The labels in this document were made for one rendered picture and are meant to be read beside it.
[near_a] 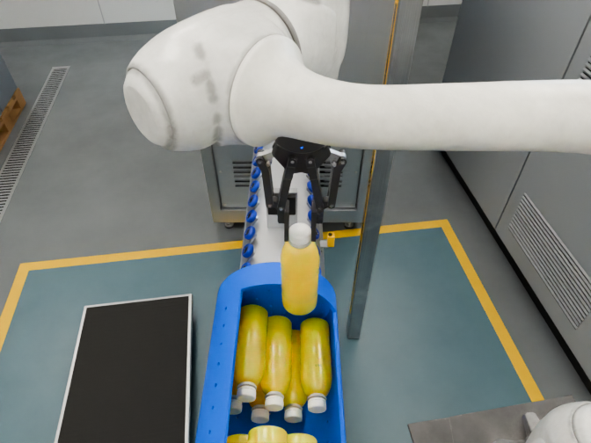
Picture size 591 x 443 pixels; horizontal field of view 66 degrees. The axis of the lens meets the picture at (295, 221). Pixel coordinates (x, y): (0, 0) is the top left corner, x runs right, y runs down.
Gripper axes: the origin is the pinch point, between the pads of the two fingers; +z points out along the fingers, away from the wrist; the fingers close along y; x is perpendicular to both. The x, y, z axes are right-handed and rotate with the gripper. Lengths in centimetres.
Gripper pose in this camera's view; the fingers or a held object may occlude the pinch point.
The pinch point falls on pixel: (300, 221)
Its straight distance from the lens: 75.6
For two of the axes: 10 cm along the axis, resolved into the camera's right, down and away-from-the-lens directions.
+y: -10.0, -0.1, 0.0
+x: -0.1, 7.0, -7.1
